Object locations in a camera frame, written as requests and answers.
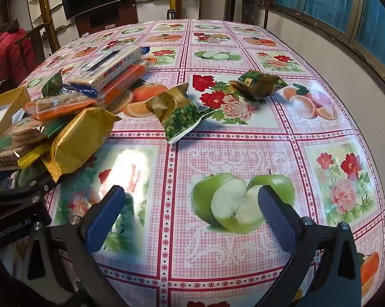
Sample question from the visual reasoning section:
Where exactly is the yellow-edged biscuit packet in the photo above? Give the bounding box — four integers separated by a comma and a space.
0, 142, 54, 171

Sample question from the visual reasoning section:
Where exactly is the wooden framed window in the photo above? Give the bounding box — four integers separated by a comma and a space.
272, 0, 385, 80

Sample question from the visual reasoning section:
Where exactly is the wooden wall shelf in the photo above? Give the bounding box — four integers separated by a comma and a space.
26, 0, 68, 52

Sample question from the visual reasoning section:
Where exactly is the small green gold packet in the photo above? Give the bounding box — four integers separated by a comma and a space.
41, 73, 64, 97

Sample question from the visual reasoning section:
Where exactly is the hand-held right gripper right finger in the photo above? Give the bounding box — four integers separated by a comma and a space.
257, 184, 362, 307

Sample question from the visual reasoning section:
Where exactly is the green pea snack packet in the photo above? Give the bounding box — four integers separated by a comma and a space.
145, 82, 219, 145

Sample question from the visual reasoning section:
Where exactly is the orange clear biscuit packet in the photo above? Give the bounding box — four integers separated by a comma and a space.
24, 93, 97, 123

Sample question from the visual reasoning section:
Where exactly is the dark wooden chair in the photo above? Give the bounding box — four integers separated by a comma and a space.
223, 0, 274, 29
15, 21, 60, 71

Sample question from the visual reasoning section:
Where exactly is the green gold crumpled packet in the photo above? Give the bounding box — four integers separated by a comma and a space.
228, 70, 289, 100

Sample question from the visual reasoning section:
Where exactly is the long blue white biscuit pack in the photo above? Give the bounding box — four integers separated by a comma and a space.
67, 45, 151, 99

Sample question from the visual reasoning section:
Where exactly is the floral fruit print tablecloth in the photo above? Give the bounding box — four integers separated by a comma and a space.
18, 18, 385, 307

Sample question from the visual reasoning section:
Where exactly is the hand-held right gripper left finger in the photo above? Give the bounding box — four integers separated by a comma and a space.
18, 184, 130, 307

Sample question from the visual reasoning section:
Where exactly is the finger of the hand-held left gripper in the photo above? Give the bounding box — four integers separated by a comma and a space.
26, 179, 57, 199

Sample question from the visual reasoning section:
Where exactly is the long orange biscuit pack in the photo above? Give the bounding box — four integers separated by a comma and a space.
96, 63, 155, 110

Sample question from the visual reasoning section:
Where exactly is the gold foil snack packet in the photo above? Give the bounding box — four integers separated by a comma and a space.
42, 106, 122, 183

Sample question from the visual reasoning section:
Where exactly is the brown television cabinet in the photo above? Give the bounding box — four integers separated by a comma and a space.
75, 0, 139, 38

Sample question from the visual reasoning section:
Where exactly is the yellow cardboard box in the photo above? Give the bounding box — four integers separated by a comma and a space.
0, 86, 31, 162

